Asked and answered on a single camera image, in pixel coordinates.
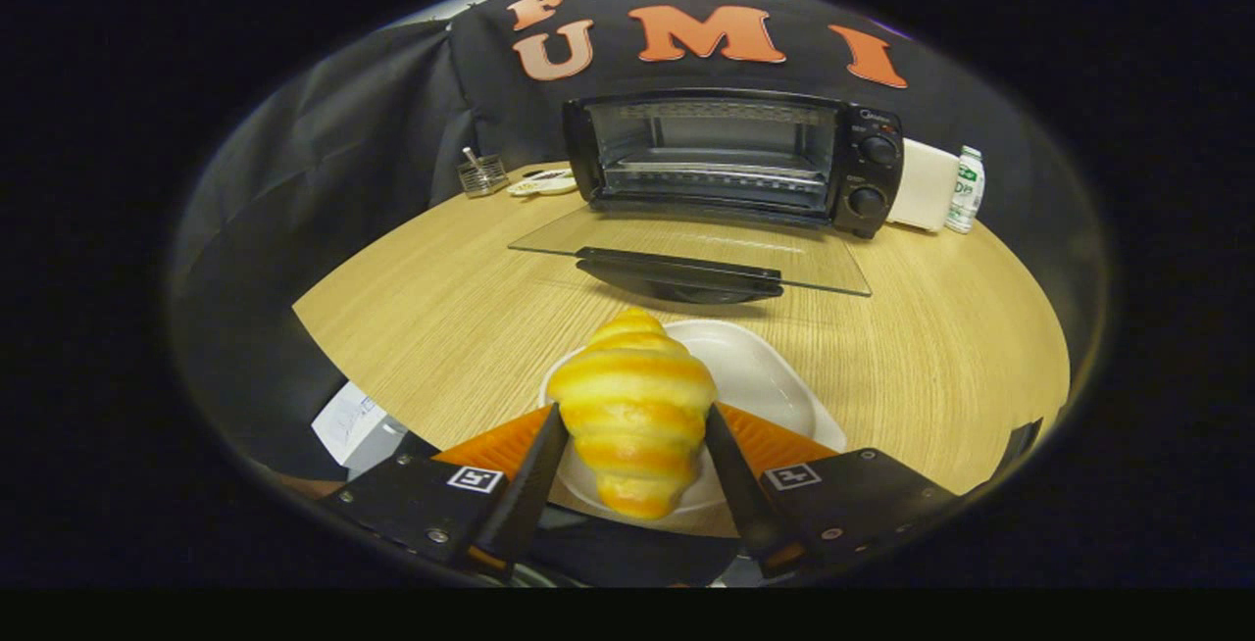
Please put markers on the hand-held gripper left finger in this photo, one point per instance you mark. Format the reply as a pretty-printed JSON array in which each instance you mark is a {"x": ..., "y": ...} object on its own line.
[{"x": 529, "y": 494}]

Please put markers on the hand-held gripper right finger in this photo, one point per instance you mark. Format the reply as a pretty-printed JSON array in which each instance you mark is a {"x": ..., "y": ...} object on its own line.
[{"x": 740, "y": 494}]

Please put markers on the golden croissant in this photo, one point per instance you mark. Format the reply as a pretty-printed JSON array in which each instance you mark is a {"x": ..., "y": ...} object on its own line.
[{"x": 632, "y": 406}]

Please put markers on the black toaster oven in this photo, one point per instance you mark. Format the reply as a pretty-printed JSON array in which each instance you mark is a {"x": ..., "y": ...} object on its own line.
[{"x": 873, "y": 171}]

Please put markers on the white ceramic plate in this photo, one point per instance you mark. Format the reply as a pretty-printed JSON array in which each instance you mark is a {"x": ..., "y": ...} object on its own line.
[{"x": 765, "y": 376}]

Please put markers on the white cardboard box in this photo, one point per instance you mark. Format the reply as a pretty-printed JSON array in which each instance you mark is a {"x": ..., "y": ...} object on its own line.
[{"x": 353, "y": 420}]

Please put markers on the small white dish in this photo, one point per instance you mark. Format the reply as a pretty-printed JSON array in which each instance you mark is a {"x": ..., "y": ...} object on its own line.
[{"x": 544, "y": 186}]

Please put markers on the white rectangular container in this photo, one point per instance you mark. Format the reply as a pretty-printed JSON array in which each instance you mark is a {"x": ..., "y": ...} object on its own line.
[{"x": 924, "y": 185}]

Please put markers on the white bottle with green label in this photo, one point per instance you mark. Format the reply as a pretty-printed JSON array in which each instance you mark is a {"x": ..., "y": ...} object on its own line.
[{"x": 966, "y": 195}]

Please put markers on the dark grey side curtain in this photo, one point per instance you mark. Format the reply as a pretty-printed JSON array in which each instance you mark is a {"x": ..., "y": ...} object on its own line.
[
  {"x": 324, "y": 161},
  {"x": 1029, "y": 161}
]

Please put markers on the black backdrop cloth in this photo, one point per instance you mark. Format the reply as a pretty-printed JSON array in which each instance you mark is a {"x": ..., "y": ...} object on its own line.
[{"x": 608, "y": 73}]

